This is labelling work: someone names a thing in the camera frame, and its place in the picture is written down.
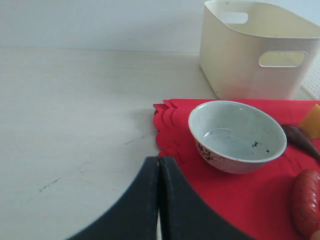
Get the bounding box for white perforated plastic basket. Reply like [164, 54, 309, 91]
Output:
[301, 55, 320, 100]

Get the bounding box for white ceramic bowl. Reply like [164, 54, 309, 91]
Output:
[187, 100, 287, 175]

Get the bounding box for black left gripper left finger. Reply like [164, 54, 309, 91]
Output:
[70, 156, 159, 240]

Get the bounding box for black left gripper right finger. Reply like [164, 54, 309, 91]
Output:
[158, 156, 252, 240]

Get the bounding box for red scalloped tablecloth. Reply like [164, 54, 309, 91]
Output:
[153, 99, 320, 240]

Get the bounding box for yellow cheese wedge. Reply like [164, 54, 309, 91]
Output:
[298, 104, 320, 139]

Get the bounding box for red toy sausage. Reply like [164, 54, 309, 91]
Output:
[290, 169, 320, 238]

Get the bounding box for cream plastic bin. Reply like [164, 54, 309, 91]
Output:
[199, 0, 320, 100]

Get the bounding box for dark wooden spoon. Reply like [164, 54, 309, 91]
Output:
[281, 124, 320, 162]

